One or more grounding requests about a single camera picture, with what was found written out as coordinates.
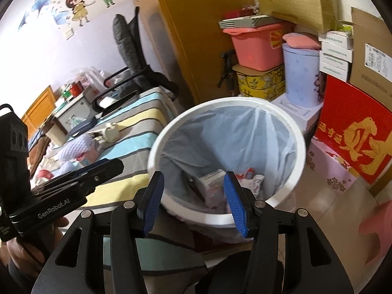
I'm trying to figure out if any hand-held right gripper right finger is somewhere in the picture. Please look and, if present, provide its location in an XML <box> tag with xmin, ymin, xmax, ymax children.
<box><xmin>223</xmin><ymin>171</ymin><xmax>353</xmax><ymax>294</ymax></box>

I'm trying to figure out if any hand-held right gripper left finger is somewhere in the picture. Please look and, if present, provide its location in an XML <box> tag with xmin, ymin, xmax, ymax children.
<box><xmin>31</xmin><ymin>171</ymin><xmax>165</xmax><ymax>294</ymax></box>

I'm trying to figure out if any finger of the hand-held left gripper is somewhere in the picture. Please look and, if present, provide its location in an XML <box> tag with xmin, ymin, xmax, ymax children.
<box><xmin>31</xmin><ymin>158</ymin><xmax>124</xmax><ymax>197</ymax></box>
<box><xmin>49</xmin><ymin>159</ymin><xmax>108</xmax><ymax>181</ymax></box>

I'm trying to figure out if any white foam net sleeve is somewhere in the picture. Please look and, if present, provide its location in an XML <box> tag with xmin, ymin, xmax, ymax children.
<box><xmin>58</xmin><ymin>135</ymin><xmax>98</xmax><ymax>160</ymax></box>
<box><xmin>53</xmin><ymin>159</ymin><xmax>83</xmax><ymax>175</ymax></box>

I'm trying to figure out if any pink white wrapper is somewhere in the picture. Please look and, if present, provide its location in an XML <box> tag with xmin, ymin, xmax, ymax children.
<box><xmin>237</xmin><ymin>167</ymin><xmax>265</xmax><ymax>199</ymax></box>

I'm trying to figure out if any red white small box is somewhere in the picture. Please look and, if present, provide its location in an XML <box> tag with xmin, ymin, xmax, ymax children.
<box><xmin>198</xmin><ymin>168</ymin><xmax>230</xmax><ymax>198</ymax></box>

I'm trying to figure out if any white round trash bin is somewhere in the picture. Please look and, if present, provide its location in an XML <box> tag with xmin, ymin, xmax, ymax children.
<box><xmin>147</xmin><ymin>97</ymin><xmax>307</xmax><ymax>242</ymax></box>

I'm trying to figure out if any person's left hand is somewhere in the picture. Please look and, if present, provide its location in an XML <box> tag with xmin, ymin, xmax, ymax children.
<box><xmin>6</xmin><ymin>217</ymin><xmax>71</xmax><ymax>282</ymax></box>

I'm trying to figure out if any brown blanket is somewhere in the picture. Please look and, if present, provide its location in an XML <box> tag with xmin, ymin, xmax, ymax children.
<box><xmin>27</xmin><ymin>135</ymin><xmax>51</xmax><ymax>178</ymax></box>

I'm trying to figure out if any dark blue glasses case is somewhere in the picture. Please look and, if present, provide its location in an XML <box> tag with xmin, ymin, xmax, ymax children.
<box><xmin>67</xmin><ymin>117</ymin><xmax>98</xmax><ymax>137</ymax></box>

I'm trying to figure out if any beige mug brown lid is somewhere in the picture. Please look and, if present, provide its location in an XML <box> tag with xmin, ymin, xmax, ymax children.
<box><xmin>45</xmin><ymin>119</ymin><xmax>69</xmax><ymax>146</ymax></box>

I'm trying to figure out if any grey bedside cabinet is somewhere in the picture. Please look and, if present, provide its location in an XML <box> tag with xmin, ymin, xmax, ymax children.
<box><xmin>50</xmin><ymin>92</ymin><xmax>101</xmax><ymax>132</ymax></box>

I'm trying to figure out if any wooden bed headboard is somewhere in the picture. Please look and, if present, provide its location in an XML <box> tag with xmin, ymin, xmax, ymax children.
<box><xmin>21</xmin><ymin>86</ymin><xmax>57</xmax><ymax>129</ymax></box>

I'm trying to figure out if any striped tablecloth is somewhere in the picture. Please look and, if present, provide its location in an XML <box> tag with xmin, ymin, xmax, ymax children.
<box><xmin>29</xmin><ymin>87</ymin><xmax>206</xmax><ymax>279</ymax></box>

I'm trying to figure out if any white plastic bag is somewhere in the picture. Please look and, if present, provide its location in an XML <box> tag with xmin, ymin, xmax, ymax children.
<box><xmin>80</xmin><ymin>67</ymin><xmax>106</xmax><ymax>88</ymax></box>

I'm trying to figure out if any pink floral box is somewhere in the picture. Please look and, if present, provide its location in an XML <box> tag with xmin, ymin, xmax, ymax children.
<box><xmin>306</xmin><ymin>138</ymin><xmax>360</xmax><ymax>193</ymax></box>

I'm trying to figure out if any white square box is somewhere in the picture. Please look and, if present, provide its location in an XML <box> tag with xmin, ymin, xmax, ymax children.
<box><xmin>271</xmin><ymin>93</ymin><xmax>325</xmax><ymax>131</ymax></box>

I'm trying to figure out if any black office chair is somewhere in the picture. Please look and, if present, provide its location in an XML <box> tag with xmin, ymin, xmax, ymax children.
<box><xmin>92</xmin><ymin>8</ymin><xmax>180</xmax><ymax>114</ymax></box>

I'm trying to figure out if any yellow floral box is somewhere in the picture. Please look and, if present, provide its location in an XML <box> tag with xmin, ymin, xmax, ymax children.
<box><xmin>232</xmin><ymin>64</ymin><xmax>286</xmax><ymax>98</ymax></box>

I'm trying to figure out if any grey quilted chair cushion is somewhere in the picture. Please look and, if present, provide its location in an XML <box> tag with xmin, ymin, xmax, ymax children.
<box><xmin>113</xmin><ymin>14</ymin><xmax>154</xmax><ymax>89</ymax></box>

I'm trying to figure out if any red box gold print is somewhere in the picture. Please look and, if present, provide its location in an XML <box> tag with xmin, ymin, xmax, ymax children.
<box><xmin>315</xmin><ymin>75</ymin><xmax>392</xmax><ymax>186</ymax></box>

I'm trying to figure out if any pink plastic stool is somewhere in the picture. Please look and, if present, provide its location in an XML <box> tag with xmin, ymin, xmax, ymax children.
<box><xmin>358</xmin><ymin>200</ymin><xmax>392</xmax><ymax>265</ymax></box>

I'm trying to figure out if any lilac cylinder bin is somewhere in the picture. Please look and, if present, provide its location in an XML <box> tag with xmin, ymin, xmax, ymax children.
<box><xmin>282</xmin><ymin>41</ymin><xmax>322</xmax><ymax>108</ymax></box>

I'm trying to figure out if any pink plastic bucket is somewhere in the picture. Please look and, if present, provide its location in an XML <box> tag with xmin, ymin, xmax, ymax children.
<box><xmin>223</xmin><ymin>21</ymin><xmax>287</xmax><ymax>71</ymax></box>

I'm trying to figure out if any wooden wardrobe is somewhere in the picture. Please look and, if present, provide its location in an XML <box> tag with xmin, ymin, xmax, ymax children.
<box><xmin>122</xmin><ymin>0</ymin><xmax>261</xmax><ymax>105</ymax></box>

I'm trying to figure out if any pink lid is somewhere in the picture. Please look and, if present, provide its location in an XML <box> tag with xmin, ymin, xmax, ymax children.
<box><xmin>282</xmin><ymin>32</ymin><xmax>322</xmax><ymax>50</ymax></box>

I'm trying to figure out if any striped flat box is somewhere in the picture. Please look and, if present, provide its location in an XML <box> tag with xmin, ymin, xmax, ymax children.
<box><xmin>218</xmin><ymin>15</ymin><xmax>285</xmax><ymax>29</ymax></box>

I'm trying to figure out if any dark red flat box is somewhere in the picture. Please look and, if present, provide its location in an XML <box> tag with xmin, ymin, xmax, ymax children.
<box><xmin>223</xmin><ymin>8</ymin><xmax>256</xmax><ymax>20</ymax></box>

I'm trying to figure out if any cartoon wall sticker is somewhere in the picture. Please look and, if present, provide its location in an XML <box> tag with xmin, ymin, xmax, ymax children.
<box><xmin>18</xmin><ymin>0</ymin><xmax>123</xmax><ymax>31</ymax></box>

